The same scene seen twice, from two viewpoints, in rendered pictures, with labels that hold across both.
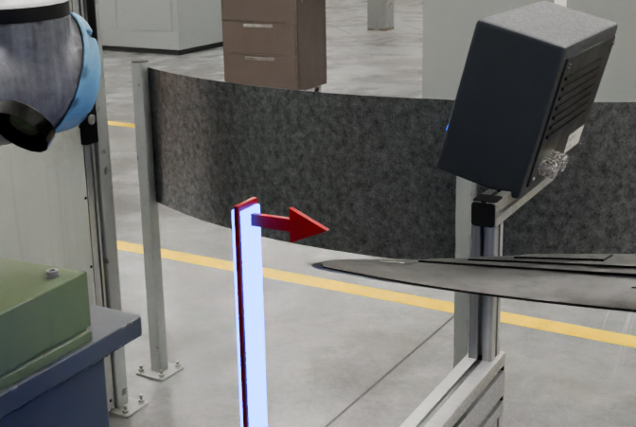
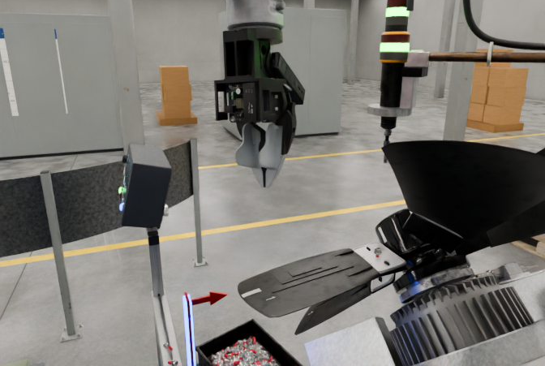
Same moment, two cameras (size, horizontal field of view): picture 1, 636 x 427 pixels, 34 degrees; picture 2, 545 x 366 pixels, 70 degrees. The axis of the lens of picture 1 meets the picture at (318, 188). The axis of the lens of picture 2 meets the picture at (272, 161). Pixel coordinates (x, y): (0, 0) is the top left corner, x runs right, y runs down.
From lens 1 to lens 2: 0.46 m
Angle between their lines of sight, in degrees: 49
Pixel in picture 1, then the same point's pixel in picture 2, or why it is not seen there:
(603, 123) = (107, 172)
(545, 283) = (328, 286)
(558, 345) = (82, 259)
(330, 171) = not seen: outside the picture
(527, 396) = (81, 286)
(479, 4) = not seen: outside the picture
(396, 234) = (16, 243)
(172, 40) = not seen: outside the picture
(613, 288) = (345, 278)
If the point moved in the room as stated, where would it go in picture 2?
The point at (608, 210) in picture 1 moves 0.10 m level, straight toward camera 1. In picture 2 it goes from (114, 204) to (118, 210)
